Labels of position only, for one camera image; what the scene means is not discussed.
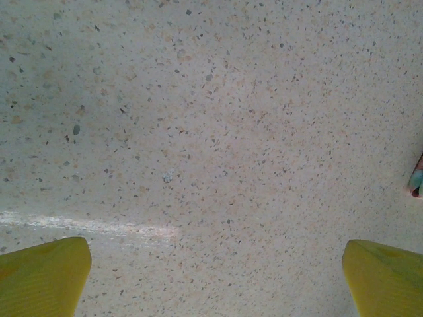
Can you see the pastel multicoloured skirt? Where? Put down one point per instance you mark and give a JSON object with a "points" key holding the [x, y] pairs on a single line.
{"points": [[417, 180]]}

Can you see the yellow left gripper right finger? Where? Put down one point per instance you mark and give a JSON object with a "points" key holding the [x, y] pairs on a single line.
{"points": [[386, 284]]}

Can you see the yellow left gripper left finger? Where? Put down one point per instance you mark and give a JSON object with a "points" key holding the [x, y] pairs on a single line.
{"points": [[39, 284]]}

